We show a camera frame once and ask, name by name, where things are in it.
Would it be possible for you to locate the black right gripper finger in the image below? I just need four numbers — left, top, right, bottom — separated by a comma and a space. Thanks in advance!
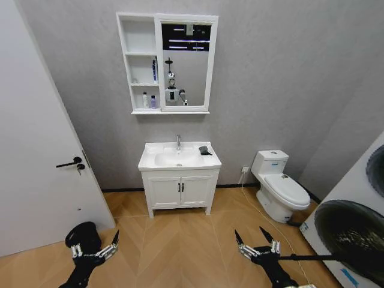
259, 226, 282, 255
234, 229, 261, 257

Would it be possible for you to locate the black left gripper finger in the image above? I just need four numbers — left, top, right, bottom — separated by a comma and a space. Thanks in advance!
71, 227, 93, 258
97, 229, 120, 259

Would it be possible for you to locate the white vanity cabinet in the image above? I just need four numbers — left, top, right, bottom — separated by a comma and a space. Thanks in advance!
140, 169, 221, 219

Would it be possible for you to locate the white ceramic washbasin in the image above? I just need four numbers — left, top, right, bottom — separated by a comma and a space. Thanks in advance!
137, 141, 223, 172

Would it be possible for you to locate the white toilet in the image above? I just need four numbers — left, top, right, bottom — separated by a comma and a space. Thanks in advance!
250, 149, 311, 224

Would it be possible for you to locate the large dark round machine door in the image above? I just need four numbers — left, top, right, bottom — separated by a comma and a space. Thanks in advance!
314, 200, 384, 288

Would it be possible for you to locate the white stacked washing machine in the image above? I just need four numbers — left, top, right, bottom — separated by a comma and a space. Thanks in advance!
299, 131, 384, 288

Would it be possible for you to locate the white door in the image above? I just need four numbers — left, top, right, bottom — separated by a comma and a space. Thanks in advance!
0, 0, 116, 258

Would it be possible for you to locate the small dark round machine door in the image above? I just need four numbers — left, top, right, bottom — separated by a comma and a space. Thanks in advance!
365, 145, 384, 190

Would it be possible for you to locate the white framed mirror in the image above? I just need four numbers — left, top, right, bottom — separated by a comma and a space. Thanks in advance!
161, 20, 212, 107

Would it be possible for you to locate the white power cable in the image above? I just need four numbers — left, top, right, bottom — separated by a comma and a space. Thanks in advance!
238, 172, 314, 288

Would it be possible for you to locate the white wall shelf cabinet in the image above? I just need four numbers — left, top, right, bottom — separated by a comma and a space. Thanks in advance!
116, 11, 220, 116

